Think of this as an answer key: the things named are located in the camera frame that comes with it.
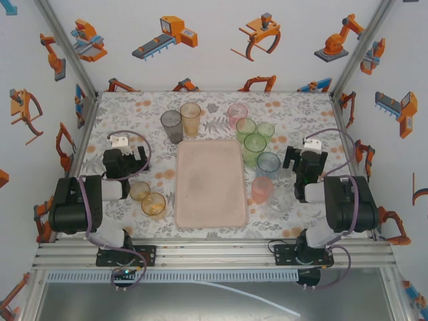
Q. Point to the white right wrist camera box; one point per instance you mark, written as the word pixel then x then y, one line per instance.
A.
pixel 312 145

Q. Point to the green transparent plastic cup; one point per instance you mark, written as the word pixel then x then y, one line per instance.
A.
pixel 254 147
pixel 266 131
pixel 245 128

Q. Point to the salmon plastic cup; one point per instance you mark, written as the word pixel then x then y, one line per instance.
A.
pixel 262 190

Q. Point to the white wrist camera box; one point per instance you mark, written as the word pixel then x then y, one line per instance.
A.
pixel 312 145
pixel 119 143

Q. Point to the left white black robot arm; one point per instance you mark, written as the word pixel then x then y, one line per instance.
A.
pixel 72 204

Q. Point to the aluminium frame post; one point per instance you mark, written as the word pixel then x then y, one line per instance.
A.
pixel 69 50
pixel 360 50

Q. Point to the grey transparent plastic cup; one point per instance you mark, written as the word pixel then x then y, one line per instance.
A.
pixel 172 130

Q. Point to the clear plastic cup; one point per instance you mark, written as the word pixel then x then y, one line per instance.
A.
pixel 280 200

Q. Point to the floral patterned tablecloth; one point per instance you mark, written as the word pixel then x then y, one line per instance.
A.
pixel 294 110

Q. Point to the pink rectangular tray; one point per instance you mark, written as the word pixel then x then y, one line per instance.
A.
pixel 210 200

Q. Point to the aluminium frame beam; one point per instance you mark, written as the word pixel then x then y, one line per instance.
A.
pixel 214 257

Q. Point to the pink transparent plastic cup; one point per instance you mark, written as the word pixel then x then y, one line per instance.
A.
pixel 235 113

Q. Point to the pale orange plastic cup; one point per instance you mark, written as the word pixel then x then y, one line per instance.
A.
pixel 190 123

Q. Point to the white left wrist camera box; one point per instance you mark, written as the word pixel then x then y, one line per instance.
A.
pixel 119 143

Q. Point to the amber transparent plastic cup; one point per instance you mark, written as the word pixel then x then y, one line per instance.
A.
pixel 154 205
pixel 139 191

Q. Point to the blue transparent plastic cup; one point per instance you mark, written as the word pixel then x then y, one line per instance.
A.
pixel 268 165

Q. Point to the small black controller board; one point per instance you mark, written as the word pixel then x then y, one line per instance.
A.
pixel 311 275
pixel 123 272

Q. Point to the grey metal panel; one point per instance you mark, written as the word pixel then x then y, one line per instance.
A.
pixel 167 304

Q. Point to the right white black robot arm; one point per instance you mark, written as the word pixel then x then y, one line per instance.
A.
pixel 351 207

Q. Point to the aluminium lower frame bar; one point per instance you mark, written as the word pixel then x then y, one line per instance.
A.
pixel 396 294
pixel 33 294

